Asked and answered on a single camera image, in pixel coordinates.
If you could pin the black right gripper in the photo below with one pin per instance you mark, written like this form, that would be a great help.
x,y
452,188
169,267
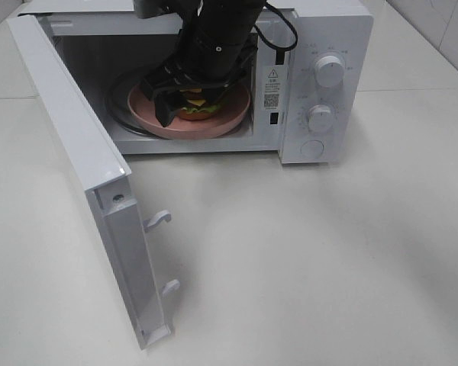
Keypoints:
x,y
213,68

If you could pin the burger with lettuce and cheese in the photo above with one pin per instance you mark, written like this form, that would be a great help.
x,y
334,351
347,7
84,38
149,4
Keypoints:
x,y
196,106

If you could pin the pink round plate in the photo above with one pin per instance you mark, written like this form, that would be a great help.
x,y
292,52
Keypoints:
x,y
234,110

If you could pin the white microwave door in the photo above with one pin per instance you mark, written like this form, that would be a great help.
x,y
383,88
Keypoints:
x,y
103,175

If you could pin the round white door button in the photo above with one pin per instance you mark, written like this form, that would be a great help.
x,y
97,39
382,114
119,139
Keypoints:
x,y
312,149

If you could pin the white timer knob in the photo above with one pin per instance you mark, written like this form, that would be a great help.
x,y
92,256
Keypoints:
x,y
320,118

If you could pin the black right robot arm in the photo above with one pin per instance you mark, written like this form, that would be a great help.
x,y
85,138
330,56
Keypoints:
x,y
218,22

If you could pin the glass microwave turntable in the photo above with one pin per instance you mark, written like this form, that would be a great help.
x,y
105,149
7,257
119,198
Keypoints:
x,y
116,100

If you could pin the white microwave oven body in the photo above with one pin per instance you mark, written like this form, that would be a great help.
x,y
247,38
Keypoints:
x,y
98,40

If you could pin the upper white power knob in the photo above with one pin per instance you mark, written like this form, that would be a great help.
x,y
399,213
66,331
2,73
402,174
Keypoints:
x,y
329,70

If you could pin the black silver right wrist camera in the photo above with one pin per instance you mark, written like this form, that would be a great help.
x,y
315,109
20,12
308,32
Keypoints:
x,y
145,9

